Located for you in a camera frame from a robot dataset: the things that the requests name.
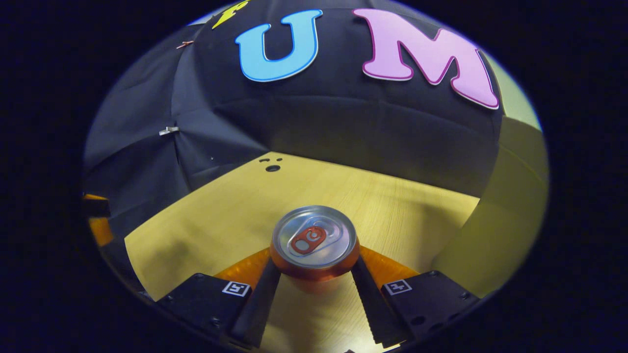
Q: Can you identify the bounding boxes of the black backdrop cloth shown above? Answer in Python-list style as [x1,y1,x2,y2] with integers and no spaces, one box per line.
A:
[83,0,506,236]

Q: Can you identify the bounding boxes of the wooden desktop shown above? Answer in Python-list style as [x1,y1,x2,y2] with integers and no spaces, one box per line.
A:
[123,151,481,353]

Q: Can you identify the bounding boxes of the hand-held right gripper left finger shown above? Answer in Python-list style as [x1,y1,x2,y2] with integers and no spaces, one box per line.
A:
[156,247,283,350]

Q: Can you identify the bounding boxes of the pale green desktop garbage bin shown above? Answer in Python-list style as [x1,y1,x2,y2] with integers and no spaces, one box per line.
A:
[432,51,549,298]

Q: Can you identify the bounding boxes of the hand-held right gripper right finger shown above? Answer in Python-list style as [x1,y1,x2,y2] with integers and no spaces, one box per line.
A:
[351,245,480,348]

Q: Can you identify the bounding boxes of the orange pop can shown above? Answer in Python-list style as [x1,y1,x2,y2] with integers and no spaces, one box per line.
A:
[270,205,361,295]

